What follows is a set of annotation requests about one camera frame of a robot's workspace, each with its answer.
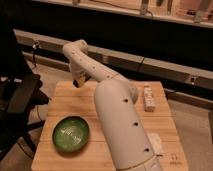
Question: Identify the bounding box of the white rectangular block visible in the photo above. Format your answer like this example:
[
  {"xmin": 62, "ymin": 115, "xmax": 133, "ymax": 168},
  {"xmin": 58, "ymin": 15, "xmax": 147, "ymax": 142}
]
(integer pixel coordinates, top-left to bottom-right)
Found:
[{"xmin": 143, "ymin": 83, "xmax": 156, "ymax": 112}]

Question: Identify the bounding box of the white sponge block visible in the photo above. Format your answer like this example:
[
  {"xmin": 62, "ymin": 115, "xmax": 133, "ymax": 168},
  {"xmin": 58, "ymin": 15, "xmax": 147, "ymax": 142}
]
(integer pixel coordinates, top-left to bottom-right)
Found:
[{"xmin": 147, "ymin": 133, "xmax": 164, "ymax": 156}]

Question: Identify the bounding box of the black chair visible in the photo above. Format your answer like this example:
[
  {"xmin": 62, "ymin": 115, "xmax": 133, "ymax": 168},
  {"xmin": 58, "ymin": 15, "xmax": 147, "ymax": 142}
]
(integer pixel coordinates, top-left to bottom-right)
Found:
[{"xmin": 0, "ymin": 28, "xmax": 49, "ymax": 162}]

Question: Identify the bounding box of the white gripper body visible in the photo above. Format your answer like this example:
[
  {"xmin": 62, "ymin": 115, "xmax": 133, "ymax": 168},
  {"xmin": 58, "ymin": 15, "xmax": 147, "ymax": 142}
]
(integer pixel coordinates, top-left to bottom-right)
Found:
[{"xmin": 70, "ymin": 62, "xmax": 90, "ymax": 84}]

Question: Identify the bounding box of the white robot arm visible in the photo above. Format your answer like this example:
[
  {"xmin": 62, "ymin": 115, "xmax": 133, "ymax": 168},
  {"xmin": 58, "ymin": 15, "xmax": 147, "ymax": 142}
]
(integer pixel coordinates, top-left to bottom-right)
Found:
[{"xmin": 63, "ymin": 40, "xmax": 163, "ymax": 171}]

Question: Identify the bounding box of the green ceramic bowl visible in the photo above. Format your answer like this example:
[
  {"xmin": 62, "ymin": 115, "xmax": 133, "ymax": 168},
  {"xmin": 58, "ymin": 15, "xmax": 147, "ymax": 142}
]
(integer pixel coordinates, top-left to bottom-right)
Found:
[{"xmin": 52, "ymin": 116, "xmax": 90, "ymax": 153}]

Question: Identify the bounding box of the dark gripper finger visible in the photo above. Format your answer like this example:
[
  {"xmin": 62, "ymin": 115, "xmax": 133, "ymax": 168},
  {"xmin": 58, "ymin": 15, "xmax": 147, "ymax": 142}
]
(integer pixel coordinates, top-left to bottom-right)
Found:
[{"xmin": 73, "ymin": 80, "xmax": 83, "ymax": 88}]

